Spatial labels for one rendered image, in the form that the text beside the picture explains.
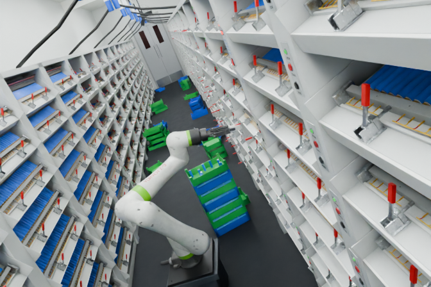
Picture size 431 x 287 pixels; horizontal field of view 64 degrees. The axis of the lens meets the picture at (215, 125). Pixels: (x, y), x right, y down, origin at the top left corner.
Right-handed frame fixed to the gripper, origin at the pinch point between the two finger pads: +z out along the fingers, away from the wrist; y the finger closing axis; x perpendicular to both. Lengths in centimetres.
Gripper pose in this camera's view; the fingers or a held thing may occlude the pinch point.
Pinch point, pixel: (235, 127)
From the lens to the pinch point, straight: 199.0
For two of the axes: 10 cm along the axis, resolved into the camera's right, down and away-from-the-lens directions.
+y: 1.5, 2.6, -9.5
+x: -1.9, -9.4, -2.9
